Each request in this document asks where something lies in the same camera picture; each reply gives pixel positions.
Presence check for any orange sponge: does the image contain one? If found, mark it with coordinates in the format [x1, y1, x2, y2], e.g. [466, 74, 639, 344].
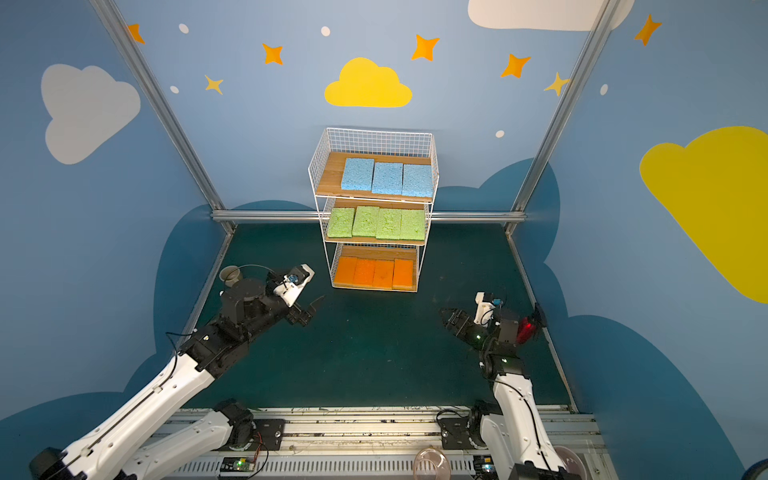
[353, 258, 376, 288]
[334, 256, 358, 287]
[373, 260, 395, 290]
[392, 259, 415, 291]

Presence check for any green sponge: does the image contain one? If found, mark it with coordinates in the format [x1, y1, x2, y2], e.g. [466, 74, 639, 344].
[399, 209, 426, 242]
[327, 207, 355, 238]
[352, 206, 380, 238]
[375, 208, 402, 240]

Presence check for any blue sponge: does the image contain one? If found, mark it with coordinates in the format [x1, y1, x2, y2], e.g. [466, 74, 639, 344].
[341, 158, 375, 191]
[372, 162, 404, 195]
[401, 164, 433, 198]

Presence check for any blue sponge front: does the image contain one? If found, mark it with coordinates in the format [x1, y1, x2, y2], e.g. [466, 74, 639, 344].
[372, 162, 404, 195]

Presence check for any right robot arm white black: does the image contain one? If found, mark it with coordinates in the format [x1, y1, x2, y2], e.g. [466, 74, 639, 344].
[440, 308, 580, 479]

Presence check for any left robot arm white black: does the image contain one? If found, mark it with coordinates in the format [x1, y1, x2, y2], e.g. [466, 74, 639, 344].
[29, 264, 316, 479]

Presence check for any red black handheld object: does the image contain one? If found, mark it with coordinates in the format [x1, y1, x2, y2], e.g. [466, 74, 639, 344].
[516, 302, 547, 345]

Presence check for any beige ceramic mug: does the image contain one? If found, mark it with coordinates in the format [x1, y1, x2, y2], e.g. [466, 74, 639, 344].
[219, 265, 243, 288]

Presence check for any clear plastic bowl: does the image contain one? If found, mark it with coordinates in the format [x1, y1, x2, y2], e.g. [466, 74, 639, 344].
[412, 447, 452, 480]

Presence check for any pink bowl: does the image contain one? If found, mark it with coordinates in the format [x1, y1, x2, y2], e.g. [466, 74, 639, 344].
[554, 446, 589, 480]

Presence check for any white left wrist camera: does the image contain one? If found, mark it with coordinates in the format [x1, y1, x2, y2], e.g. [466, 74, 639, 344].
[273, 264, 315, 308]

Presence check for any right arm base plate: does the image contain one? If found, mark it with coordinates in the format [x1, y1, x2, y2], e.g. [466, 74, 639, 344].
[436, 417, 481, 450]

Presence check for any aluminium frame rail back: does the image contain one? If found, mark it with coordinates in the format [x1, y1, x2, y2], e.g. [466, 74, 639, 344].
[211, 210, 526, 224]

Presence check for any aluminium frame post right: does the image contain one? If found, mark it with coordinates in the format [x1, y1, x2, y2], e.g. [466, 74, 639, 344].
[505, 0, 622, 240]

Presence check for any aluminium frame post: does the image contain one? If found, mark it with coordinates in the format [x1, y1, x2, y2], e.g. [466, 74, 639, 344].
[89, 0, 225, 212]
[505, 0, 622, 240]

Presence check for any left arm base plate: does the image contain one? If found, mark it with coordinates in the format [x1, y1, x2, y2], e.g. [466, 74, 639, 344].
[244, 418, 286, 452]

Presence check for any white wire three-tier shelf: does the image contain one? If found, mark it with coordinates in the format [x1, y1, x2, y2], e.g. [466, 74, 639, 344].
[308, 128, 439, 293]

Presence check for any aluminium frame post left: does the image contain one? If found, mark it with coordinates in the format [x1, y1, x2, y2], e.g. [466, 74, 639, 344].
[89, 0, 225, 212]

